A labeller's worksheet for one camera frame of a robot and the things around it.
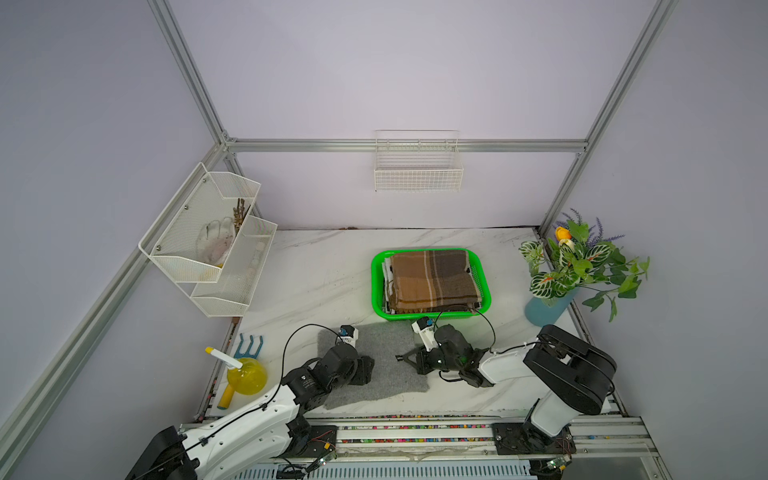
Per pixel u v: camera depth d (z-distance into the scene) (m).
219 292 0.88
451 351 0.71
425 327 0.81
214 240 0.78
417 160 0.95
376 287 0.94
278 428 0.63
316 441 0.73
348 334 0.74
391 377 0.80
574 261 0.67
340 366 0.62
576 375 0.46
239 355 0.88
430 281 0.93
